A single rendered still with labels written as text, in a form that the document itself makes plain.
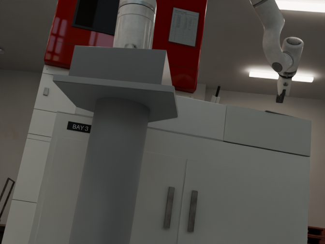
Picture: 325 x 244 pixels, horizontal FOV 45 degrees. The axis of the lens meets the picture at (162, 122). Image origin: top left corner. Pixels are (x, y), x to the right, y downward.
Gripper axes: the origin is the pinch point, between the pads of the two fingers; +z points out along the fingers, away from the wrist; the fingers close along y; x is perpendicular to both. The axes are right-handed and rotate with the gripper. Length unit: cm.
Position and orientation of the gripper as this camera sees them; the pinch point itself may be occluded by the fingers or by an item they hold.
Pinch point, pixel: (279, 98)
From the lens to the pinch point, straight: 194.7
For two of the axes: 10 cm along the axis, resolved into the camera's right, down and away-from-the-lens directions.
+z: 0.2, 7.2, 6.9
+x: -9.9, -0.9, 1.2
